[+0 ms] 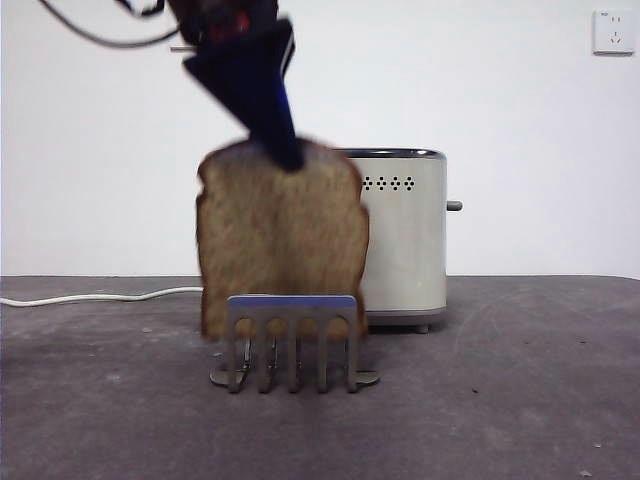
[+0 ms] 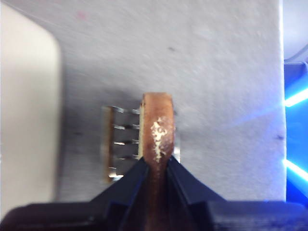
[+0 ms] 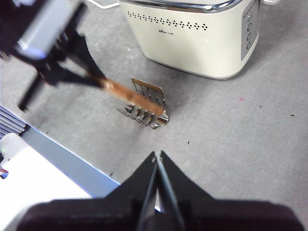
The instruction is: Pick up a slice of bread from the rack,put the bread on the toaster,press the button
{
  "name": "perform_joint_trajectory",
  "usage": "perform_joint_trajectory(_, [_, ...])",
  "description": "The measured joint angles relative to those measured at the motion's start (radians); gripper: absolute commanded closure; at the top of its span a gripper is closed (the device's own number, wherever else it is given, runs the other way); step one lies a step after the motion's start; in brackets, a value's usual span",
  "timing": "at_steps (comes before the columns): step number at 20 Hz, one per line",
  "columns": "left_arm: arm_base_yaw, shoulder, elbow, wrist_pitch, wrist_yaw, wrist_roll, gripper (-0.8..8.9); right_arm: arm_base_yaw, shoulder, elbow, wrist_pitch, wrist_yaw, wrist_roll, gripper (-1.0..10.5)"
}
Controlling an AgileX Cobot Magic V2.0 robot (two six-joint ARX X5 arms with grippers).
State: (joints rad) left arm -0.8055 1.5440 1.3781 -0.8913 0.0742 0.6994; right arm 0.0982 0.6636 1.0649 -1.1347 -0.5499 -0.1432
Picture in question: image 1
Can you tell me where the brown bread slice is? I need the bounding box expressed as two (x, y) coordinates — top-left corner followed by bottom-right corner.
(194, 136), (373, 344)

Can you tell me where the silver metal toast rack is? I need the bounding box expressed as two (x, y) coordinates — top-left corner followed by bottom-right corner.
(208, 294), (382, 395)

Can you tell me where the cream toaster with steel rim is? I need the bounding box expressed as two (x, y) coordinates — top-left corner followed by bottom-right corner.
(342, 146), (449, 335)

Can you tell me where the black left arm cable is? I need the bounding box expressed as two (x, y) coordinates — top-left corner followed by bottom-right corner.
(38, 0), (182, 50)

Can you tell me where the white power cable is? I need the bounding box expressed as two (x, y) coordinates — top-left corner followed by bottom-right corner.
(0, 285), (204, 308)

